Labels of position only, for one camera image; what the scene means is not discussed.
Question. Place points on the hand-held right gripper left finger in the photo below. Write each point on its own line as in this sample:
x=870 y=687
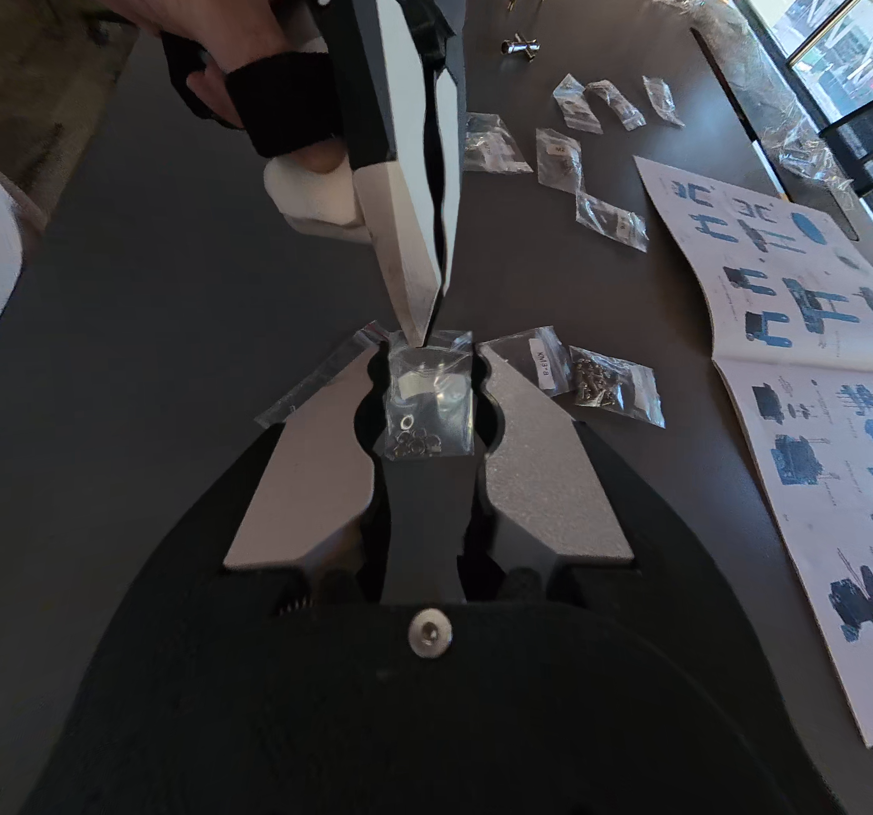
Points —
x=307 y=487

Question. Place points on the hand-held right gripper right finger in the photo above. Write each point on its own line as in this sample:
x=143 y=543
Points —
x=552 y=487

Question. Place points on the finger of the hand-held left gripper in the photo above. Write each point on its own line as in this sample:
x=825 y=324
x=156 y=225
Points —
x=450 y=160
x=402 y=214

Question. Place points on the single clear zip bag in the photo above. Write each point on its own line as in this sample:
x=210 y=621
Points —
x=429 y=392

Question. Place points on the dark grey desk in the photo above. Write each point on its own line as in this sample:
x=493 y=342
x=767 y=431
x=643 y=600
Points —
x=136 y=283

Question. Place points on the scattered small hardware bags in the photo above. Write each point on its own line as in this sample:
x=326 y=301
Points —
x=600 y=378

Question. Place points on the small metal wrench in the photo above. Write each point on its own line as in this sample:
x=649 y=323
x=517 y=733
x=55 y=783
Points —
x=522 y=46

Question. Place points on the open instruction booklet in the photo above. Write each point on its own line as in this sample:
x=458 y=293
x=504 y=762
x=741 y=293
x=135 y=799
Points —
x=805 y=385

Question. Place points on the crumpled clear plastic wrap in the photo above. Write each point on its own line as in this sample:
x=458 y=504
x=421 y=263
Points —
x=764 y=78

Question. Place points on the large window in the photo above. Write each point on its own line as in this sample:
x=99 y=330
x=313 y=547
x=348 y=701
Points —
x=818 y=10

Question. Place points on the black mesh office chair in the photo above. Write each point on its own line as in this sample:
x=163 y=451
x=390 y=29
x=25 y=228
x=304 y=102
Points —
x=852 y=146

